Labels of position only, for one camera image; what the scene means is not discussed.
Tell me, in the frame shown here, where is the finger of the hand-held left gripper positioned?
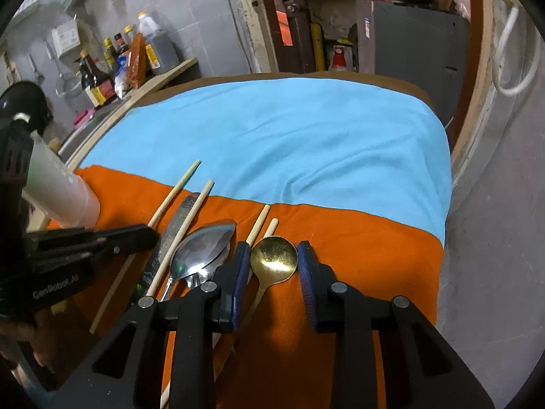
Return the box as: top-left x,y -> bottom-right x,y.
26,224 -> 159,265
0,113 -> 35,239

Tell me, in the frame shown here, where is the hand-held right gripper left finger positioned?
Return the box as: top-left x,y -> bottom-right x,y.
49,241 -> 252,409

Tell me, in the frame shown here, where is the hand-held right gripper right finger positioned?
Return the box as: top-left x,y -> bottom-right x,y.
297,241 -> 495,409

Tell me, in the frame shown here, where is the small steel spoon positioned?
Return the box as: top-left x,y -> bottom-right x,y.
185,243 -> 233,289

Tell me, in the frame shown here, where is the gold spoon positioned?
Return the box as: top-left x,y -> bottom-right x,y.
212,236 -> 299,350

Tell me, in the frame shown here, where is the patterned steel knife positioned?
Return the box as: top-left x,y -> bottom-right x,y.
140,194 -> 200,297

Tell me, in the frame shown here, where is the white plastic utensil basket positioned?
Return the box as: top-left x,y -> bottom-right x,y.
23,132 -> 100,228

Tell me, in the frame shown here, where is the large steel spoon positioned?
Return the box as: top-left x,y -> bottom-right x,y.
159,218 -> 237,303

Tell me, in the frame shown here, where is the person's left hand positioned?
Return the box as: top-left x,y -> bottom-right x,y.
0,313 -> 56,367

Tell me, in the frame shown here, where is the steel ladle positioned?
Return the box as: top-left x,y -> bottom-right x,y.
30,51 -> 45,86

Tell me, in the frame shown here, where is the yellow label sauce bottle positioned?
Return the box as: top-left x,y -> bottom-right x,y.
87,57 -> 116,107

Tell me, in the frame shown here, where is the blue and white bag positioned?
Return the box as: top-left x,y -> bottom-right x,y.
113,57 -> 133,99

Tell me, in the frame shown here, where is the tall yellow cap bottle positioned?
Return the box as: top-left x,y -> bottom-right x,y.
103,37 -> 120,73

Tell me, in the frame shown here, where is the orange spice packet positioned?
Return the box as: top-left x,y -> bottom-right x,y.
127,34 -> 150,90

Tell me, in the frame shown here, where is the striped towel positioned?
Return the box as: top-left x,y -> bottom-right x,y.
47,72 -> 453,409

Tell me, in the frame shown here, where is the large dark sauce jug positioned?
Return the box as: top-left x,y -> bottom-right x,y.
137,12 -> 182,75

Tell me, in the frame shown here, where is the red and white bottle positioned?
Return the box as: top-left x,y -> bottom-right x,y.
331,45 -> 350,72

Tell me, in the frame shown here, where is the yellow spirit level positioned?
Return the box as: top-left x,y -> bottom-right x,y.
311,23 -> 324,71

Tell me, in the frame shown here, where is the brown wooden door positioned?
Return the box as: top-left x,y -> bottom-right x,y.
255,0 -> 318,73

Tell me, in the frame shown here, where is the orange sticker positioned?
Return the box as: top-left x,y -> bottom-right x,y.
276,11 -> 294,47

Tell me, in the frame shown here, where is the grey fridge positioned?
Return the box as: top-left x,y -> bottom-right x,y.
357,0 -> 471,126

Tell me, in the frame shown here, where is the wire mesh strainer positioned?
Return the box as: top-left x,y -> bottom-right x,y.
55,43 -> 83,96

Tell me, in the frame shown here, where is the white wall box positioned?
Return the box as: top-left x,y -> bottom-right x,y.
51,20 -> 81,57

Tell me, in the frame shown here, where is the white hose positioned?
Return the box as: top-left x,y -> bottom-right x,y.
492,4 -> 535,96

